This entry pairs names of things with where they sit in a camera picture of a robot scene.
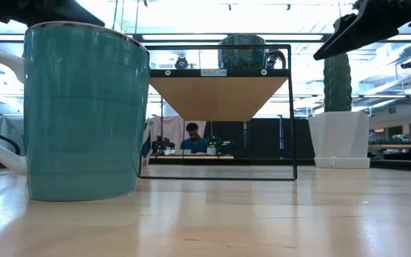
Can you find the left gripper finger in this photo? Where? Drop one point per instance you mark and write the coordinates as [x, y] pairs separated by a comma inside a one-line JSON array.
[[59, 10]]

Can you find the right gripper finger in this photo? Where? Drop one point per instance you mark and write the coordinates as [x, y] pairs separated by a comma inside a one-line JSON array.
[[350, 17], [362, 32]]

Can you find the dark teal glazed mug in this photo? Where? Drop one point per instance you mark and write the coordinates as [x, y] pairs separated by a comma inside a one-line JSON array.
[[241, 57]]

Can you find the black robot arm green light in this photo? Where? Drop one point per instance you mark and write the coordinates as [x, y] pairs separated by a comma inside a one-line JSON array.
[[223, 146]]

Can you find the black background robot arm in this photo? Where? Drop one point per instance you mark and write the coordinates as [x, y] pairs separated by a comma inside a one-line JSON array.
[[162, 145]]

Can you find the green cactus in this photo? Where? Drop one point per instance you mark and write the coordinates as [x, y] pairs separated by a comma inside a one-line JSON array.
[[337, 85]]

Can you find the black ceiling light beam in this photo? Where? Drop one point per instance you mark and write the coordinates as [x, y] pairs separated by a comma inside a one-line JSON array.
[[138, 36]]

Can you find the white plant pot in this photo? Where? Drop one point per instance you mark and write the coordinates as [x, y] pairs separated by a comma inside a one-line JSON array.
[[339, 135]]

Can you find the wooden side table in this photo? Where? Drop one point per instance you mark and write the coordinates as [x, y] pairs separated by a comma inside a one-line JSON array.
[[398, 146]]

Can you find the white pot saucer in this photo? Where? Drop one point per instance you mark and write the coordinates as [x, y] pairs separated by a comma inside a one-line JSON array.
[[341, 163]]

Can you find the black hanging round device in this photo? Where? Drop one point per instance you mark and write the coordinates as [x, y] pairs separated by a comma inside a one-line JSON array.
[[181, 63]]

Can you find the black partition panel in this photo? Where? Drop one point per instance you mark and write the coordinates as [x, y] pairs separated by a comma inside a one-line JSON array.
[[262, 139]]

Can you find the white shelf label sticker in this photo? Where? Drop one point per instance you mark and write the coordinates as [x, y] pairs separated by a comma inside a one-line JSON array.
[[213, 72]]

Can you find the black metal wooden shelf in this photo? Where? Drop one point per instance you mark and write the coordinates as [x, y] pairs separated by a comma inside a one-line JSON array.
[[218, 100]]

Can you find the white cloth sheet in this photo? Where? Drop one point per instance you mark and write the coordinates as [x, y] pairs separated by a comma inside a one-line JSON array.
[[171, 128]]

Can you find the person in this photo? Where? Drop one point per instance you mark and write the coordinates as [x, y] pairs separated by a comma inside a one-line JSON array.
[[195, 144]]

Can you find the wooden background table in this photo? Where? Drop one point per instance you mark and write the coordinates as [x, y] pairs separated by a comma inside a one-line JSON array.
[[191, 157]]

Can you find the black ceiling camera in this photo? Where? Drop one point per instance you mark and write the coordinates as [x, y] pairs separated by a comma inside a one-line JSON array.
[[409, 64]]

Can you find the black aluminium table frame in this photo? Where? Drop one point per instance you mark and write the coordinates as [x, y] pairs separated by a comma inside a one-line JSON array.
[[227, 161]]

